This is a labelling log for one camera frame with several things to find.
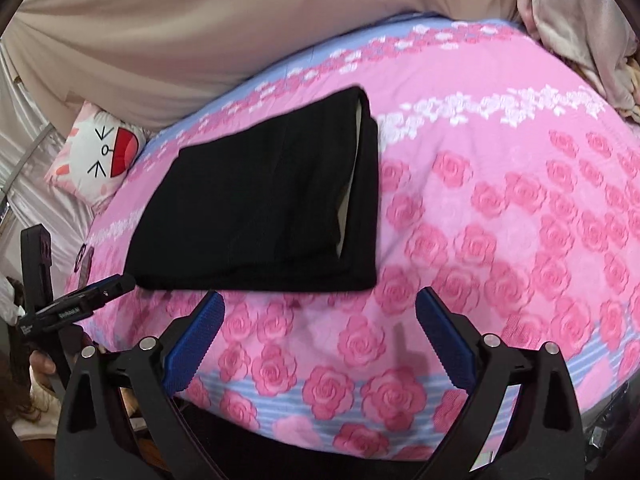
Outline person's left hand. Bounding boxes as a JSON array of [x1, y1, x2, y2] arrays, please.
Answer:
[[29, 349, 58, 386]]

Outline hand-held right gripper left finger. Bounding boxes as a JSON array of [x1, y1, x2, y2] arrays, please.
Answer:
[[54, 290, 226, 480]]

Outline white fuzzy cloth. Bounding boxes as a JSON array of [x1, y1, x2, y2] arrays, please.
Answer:
[[10, 375, 66, 441]]

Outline pink floral bedsheet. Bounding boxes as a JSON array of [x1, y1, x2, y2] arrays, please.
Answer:
[[62, 12, 640, 466]]

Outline crumpled pale blanket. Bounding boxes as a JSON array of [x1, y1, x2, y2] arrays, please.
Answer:
[[510, 0, 640, 126]]

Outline black pants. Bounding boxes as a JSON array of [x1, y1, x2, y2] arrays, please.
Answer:
[[122, 85, 381, 293]]

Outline white cat face pillow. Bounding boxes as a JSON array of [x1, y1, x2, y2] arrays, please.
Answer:
[[44, 100, 148, 208]]

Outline silver satin cloth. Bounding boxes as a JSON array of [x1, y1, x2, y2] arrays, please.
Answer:
[[0, 40, 96, 286]]

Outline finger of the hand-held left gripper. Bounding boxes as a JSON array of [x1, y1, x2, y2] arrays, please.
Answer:
[[75, 274, 137, 309]]

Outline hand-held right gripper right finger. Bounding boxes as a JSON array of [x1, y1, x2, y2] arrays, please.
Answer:
[[416, 286, 586, 480]]

